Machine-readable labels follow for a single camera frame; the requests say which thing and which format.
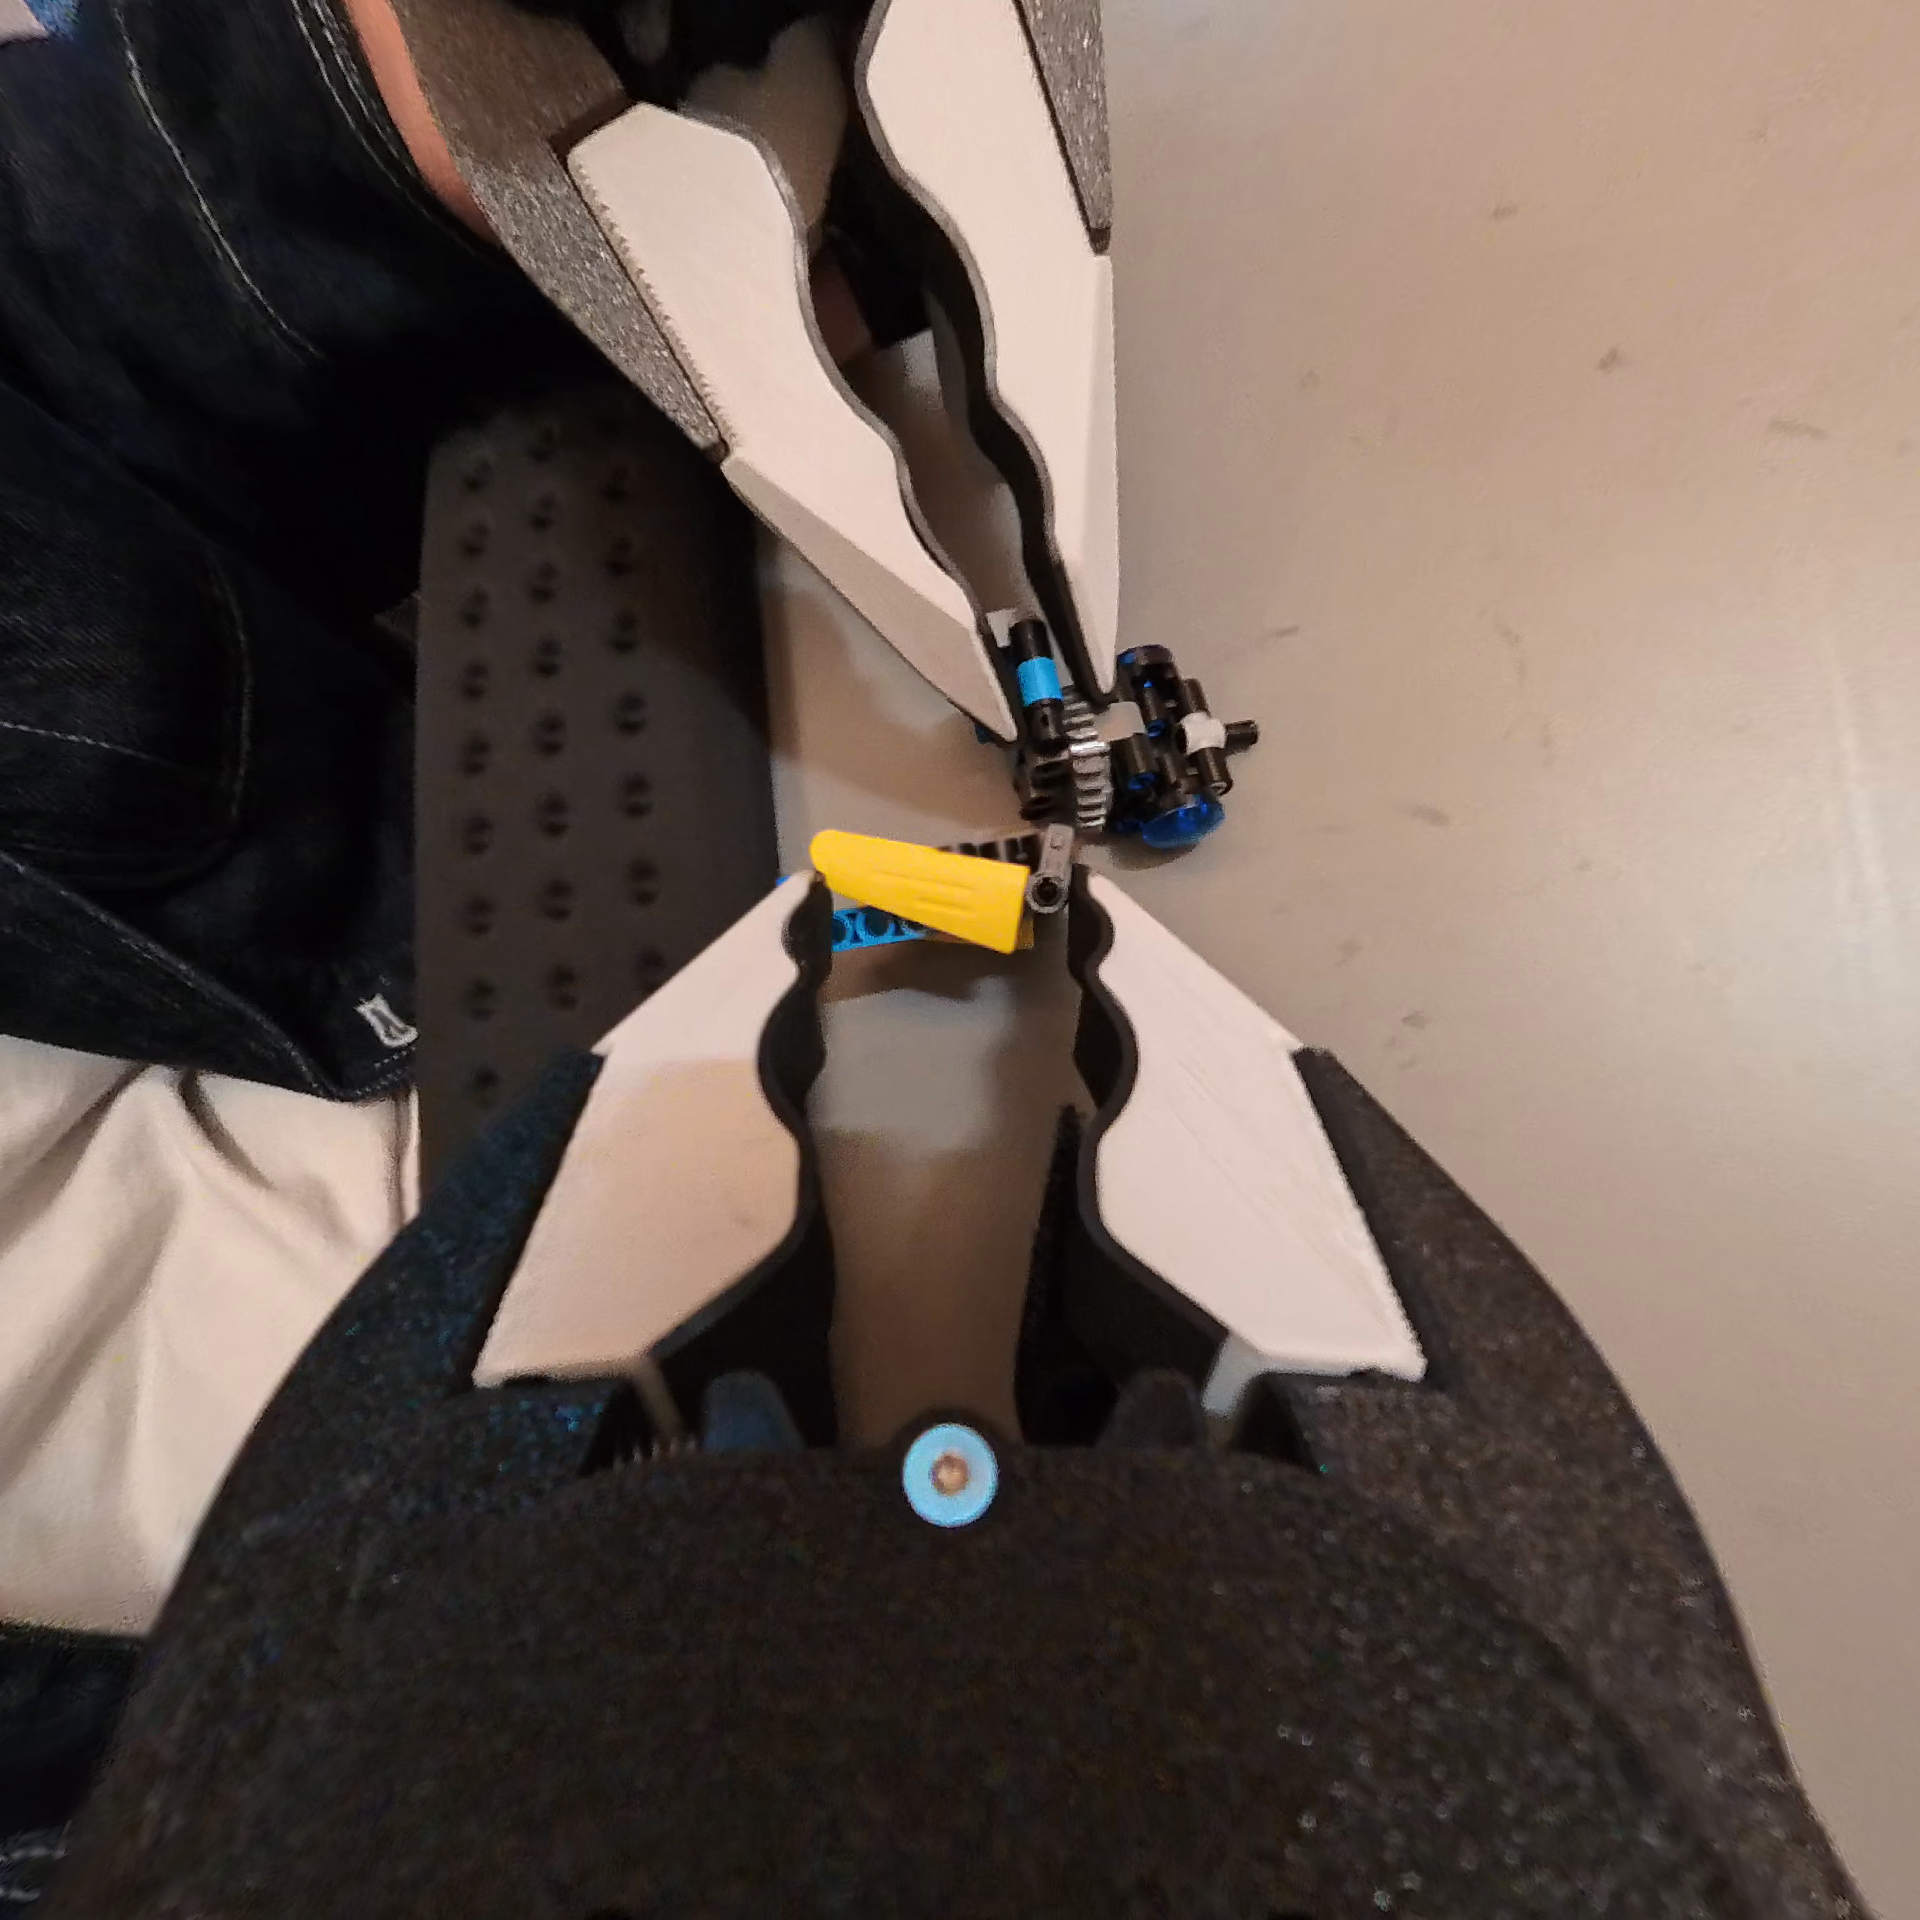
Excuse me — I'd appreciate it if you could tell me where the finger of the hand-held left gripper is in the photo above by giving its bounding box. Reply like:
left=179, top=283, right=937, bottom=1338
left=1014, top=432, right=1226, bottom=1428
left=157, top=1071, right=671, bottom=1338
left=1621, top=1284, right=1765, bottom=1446
left=569, top=99, right=1037, bottom=746
left=852, top=0, right=1124, bottom=708

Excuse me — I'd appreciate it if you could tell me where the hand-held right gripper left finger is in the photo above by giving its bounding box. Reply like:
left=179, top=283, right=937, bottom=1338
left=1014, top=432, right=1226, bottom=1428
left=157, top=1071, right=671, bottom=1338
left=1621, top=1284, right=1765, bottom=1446
left=469, top=880, right=839, bottom=1387

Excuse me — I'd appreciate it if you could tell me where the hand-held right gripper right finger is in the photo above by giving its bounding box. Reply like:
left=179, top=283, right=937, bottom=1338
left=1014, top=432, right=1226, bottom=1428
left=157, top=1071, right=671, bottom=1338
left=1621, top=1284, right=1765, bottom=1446
left=1066, top=872, right=1428, bottom=1422

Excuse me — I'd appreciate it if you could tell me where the yellow blue brick assembly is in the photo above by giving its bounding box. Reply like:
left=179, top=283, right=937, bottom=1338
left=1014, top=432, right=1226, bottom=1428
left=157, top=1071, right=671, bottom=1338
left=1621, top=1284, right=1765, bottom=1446
left=780, top=829, right=1079, bottom=956

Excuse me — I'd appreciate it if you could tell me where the black blue domed brick assembly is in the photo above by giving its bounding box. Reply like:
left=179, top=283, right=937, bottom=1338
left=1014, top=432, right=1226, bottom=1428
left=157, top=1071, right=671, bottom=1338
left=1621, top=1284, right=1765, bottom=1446
left=977, top=607, right=1260, bottom=855

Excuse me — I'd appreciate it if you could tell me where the person's left forearm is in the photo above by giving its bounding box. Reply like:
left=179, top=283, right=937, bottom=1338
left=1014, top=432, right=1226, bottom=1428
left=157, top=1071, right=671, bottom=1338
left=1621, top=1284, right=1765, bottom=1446
left=336, top=0, right=634, bottom=230

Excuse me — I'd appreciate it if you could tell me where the grey desk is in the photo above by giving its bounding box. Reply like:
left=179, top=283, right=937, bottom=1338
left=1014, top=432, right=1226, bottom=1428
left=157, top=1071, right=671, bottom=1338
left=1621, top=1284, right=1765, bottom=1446
left=749, top=0, right=1920, bottom=1920

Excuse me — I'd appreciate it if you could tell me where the black dimpled foam mat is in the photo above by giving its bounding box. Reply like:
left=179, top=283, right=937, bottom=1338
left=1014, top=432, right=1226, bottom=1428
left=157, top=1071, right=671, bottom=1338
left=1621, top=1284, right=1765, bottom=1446
left=412, top=399, right=780, bottom=1190

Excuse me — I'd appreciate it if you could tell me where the white garment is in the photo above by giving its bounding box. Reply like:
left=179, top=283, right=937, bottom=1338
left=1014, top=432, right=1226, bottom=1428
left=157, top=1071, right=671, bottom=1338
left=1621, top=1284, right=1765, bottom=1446
left=0, top=1037, right=421, bottom=1636

